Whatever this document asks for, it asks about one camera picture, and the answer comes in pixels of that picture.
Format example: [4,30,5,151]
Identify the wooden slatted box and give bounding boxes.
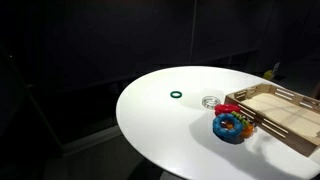
[224,82,320,157]

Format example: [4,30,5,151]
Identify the clear transparent ring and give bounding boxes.
[201,95,221,110]

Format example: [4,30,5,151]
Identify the blue studded ring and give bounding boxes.
[212,113,243,140]

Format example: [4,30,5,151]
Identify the orange ring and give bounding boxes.
[239,124,255,139]

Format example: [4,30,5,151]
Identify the yellow background object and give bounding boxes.
[262,69,276,81]

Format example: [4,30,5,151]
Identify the red ring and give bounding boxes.
[214,103,242,117]

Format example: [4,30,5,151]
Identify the small dark green ring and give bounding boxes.
[169,90,183,99]

